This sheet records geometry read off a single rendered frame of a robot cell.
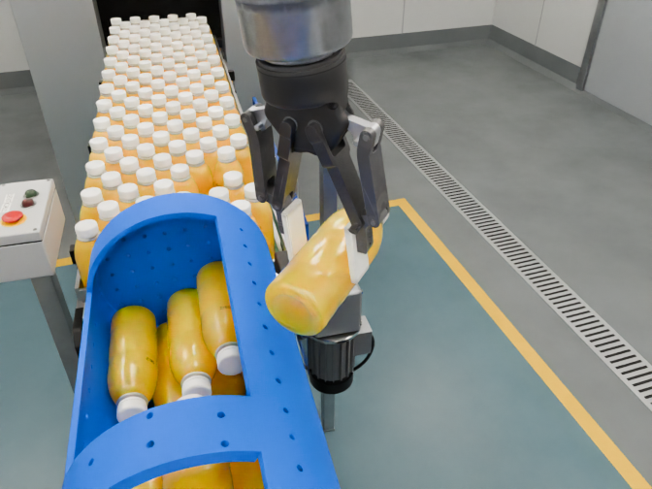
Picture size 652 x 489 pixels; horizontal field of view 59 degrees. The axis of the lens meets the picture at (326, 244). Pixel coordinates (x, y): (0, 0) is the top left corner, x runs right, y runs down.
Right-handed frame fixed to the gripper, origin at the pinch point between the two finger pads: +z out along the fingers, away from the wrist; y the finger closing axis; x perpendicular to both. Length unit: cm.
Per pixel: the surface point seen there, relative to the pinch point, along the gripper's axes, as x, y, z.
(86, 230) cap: -11, 57, 20
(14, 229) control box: -4, 68, 18
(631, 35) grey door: -412, -3, 115
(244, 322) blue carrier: 5.0, 9.3, 10.3
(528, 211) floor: -231, 19, 151
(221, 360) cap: 4.8, 15.3, 19.8
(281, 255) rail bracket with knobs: -30, 30, 33
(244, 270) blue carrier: -3.8, 15.8, 11.4
